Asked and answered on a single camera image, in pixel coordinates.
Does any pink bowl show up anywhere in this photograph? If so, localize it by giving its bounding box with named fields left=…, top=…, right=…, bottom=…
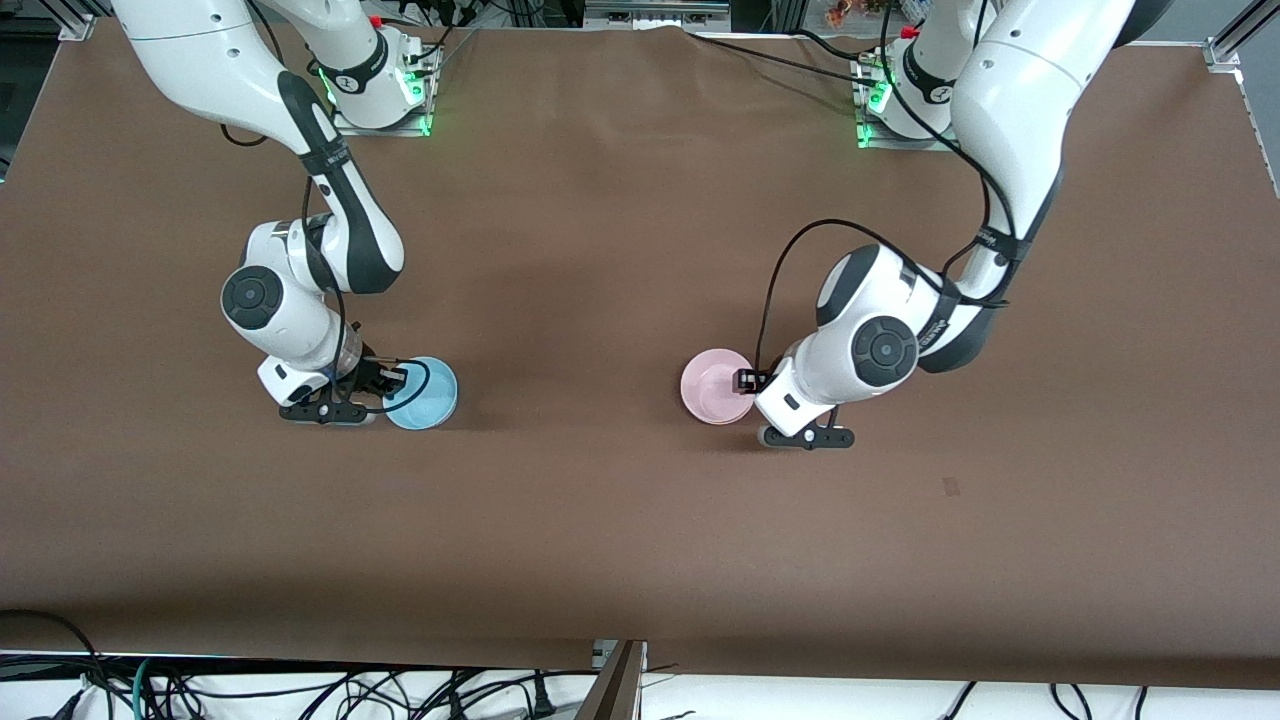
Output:
left=679, top=347, right=757, bottom=426

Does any blue bowl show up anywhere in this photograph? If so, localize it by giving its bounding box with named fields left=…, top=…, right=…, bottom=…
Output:
left=381, top=356, right=460, bottom=432

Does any brown table cover sheet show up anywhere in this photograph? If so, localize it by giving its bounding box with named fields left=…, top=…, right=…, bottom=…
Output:
left=0, top=18, right=1280, bottom=691

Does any grey power strip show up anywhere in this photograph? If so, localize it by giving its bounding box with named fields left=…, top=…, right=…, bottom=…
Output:
left=584, top=0, right=732, bottom=32

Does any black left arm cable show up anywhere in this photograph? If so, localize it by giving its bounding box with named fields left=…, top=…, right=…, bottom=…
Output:
left=756, top=40, right=1022, bottom=377

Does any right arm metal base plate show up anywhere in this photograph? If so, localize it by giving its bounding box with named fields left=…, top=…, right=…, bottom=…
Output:
left=327, top=40, right=437, bottom=139

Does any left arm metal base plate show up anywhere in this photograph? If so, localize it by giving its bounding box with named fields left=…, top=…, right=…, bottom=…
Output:
left=854, top=55, right=964, bottom=154

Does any long black base cable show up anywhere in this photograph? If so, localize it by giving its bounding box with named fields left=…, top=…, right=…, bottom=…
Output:
left=684, top=30, right=883, bottom=87

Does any aluminium frame beam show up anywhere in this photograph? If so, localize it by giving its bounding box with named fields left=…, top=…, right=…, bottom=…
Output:
left=578, top=640, right=650, bottom=720

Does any black floor cable loop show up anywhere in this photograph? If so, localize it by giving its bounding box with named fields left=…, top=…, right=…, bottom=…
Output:
left=0, top=608, right=107, bottom=720

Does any aluminium frame corner bracket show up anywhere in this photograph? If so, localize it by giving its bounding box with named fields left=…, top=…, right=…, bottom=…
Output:
left=54, top=0, right=102, bottom=42

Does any aluminium frame corner post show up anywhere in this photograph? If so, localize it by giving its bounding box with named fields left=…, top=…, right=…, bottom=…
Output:
left=1204, top=0, right=1280, bottom=72

